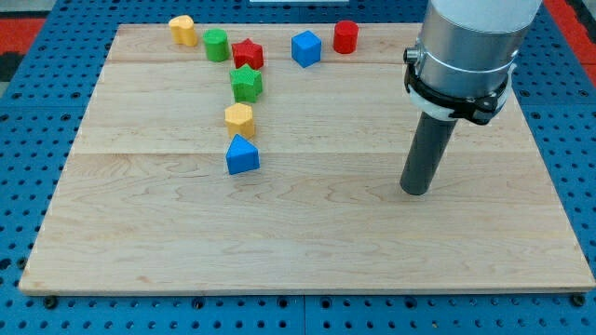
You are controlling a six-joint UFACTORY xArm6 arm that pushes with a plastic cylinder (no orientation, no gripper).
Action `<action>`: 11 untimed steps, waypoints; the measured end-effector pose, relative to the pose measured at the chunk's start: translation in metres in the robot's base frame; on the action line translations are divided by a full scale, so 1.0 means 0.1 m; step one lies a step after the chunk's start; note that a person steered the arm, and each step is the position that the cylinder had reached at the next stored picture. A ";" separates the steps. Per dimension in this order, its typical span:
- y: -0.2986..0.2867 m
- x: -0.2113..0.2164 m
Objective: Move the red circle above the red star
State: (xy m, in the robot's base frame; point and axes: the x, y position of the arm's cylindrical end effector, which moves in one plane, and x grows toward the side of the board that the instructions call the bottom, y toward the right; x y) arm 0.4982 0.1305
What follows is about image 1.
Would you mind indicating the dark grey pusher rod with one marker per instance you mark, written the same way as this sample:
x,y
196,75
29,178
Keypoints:
x,y
429,143

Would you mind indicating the blue triangle block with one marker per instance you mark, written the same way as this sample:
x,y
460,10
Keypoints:
x,y
241,156

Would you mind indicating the red cylinder block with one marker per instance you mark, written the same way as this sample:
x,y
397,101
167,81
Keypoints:
x,y
345,37

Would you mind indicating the red star block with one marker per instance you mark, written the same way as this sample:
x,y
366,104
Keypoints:
x,y
248,53

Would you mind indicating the yellow heart block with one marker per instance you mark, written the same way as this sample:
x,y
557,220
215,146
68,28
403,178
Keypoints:
x,y
182,29

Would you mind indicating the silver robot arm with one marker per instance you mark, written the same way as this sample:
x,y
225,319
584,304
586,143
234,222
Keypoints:
x,y
460,66

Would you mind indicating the green star block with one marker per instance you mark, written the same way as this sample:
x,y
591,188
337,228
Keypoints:
x,y
246,83

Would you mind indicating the wooden board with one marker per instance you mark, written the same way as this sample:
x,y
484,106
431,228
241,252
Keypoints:
x,y
145,205

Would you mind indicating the yellow hexagon block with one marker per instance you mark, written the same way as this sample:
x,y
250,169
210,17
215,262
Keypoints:
x,y
239,120

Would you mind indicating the blue cube block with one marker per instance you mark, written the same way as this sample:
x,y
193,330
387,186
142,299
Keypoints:
x,y
306,48

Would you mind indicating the green cylinder block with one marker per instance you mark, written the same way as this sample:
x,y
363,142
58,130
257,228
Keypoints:
x,y
216,44

